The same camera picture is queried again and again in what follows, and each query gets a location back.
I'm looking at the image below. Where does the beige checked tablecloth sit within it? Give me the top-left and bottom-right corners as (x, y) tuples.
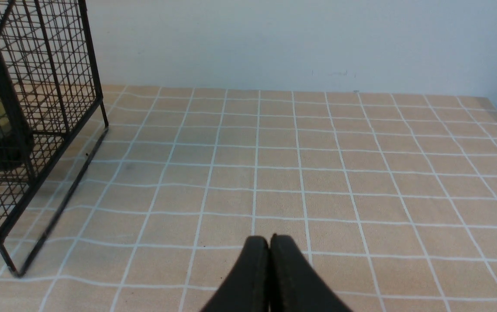
(0, 85), (497, 312)

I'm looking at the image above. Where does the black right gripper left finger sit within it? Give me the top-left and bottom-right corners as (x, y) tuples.
(201, 236), (270, 312)

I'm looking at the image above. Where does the black wire mesh shelf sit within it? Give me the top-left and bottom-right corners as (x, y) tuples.
(0, 0), (109, 278)

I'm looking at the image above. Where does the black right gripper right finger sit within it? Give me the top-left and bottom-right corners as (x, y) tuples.
(270, 234), (351, 312)

